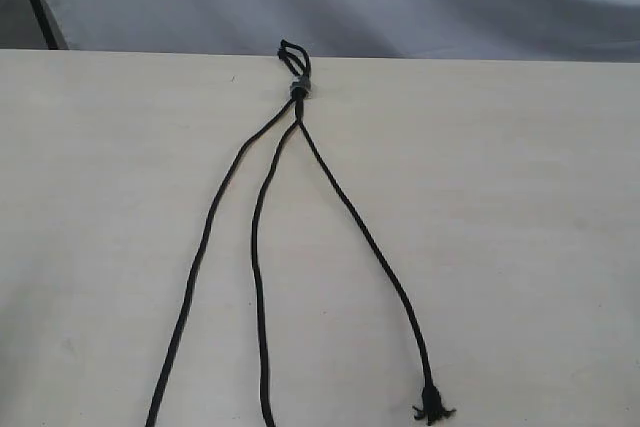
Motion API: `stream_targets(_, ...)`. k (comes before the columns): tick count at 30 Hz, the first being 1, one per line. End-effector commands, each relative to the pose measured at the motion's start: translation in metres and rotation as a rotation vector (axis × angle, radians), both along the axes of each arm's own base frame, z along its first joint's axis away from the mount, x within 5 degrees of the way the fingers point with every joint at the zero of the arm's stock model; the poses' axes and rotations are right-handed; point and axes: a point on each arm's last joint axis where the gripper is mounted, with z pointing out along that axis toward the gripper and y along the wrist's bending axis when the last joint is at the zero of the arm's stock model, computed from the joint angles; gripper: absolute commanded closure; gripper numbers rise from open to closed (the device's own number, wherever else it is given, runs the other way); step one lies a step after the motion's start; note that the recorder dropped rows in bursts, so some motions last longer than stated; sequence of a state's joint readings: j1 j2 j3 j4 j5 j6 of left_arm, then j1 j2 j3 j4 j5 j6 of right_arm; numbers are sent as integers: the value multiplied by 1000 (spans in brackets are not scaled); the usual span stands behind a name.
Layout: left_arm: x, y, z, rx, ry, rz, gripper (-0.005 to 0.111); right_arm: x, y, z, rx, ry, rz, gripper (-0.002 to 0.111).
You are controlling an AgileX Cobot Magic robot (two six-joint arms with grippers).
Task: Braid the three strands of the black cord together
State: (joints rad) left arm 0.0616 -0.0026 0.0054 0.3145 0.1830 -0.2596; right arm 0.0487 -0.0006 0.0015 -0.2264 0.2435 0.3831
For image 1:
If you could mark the grey backdrop cloth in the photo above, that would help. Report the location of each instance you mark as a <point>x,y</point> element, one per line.
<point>593,30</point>

